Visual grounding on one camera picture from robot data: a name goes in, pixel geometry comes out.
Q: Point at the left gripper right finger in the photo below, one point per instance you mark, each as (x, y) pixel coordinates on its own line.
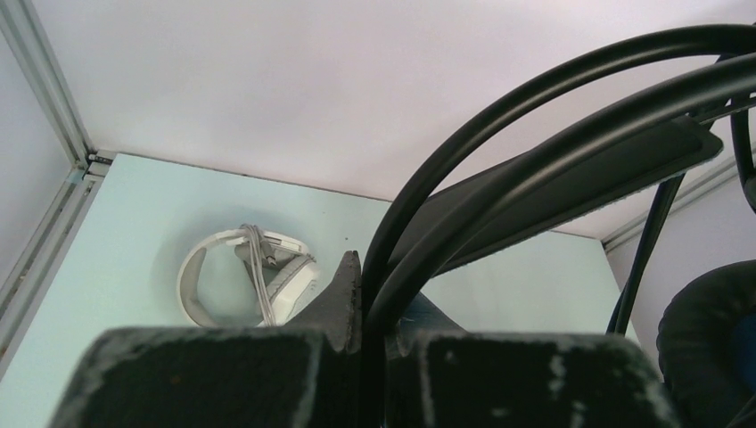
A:
(439, 375)

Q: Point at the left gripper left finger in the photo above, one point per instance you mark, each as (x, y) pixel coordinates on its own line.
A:
(302, 374)

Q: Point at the white over-ear headphones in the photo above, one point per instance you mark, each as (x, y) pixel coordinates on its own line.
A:
(247, 276)

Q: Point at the black headphones with blue cable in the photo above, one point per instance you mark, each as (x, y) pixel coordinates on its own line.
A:
(387, 295)

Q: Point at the right aluminium frame post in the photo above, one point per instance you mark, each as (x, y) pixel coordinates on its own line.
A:
(700, 181)

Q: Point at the aluminium frame post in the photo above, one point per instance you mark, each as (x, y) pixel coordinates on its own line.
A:
(700, 181)
(50, 169)

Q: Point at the left aluminium frame post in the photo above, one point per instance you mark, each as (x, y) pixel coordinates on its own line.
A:
(50, 169)

